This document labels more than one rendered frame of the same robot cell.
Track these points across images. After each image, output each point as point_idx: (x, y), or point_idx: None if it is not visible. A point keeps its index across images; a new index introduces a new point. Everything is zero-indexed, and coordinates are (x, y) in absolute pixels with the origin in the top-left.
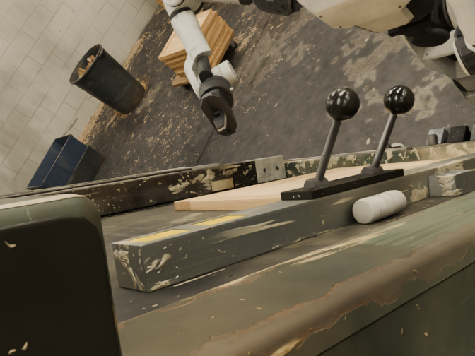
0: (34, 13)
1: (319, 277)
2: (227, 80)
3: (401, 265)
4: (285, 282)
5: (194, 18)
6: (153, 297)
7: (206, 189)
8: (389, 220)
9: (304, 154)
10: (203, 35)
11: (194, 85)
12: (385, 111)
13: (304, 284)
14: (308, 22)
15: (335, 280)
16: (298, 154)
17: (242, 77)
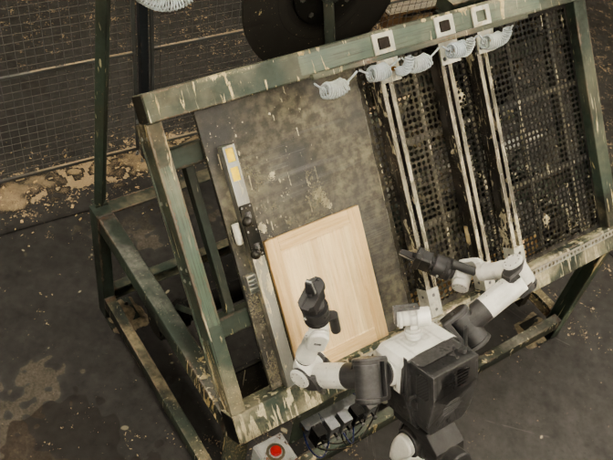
0: None
1: (159, 151)
2: (446, 277)
3: (156, 161)
4: (161, 147)
5: (500, 275)
6: (212, 147)
7: (408, 245)
8: (231, 232)
9: (605, 456)
10: (488, 277)
11: (463, 259)
12: None
13: (158, 148)
14: None
15: (157, 151)
16: (611, 453)
17: None
